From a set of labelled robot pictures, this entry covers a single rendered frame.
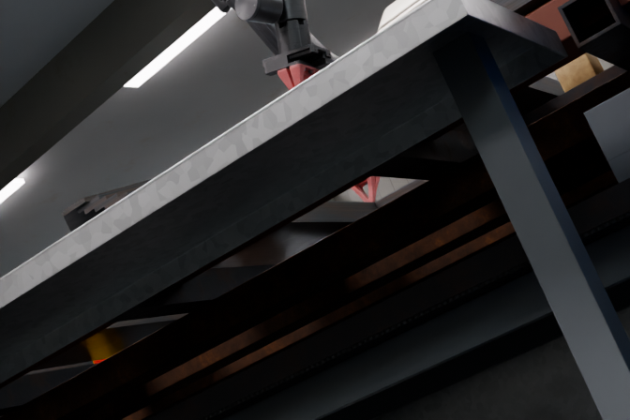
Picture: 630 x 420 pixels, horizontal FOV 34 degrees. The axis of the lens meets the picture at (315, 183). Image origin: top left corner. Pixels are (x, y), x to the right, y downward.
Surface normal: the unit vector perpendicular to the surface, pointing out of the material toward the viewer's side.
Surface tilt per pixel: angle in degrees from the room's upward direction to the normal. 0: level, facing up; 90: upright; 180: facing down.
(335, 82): 90
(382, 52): 90
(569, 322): 90
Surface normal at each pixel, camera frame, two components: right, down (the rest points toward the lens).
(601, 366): -0.52, -0.03
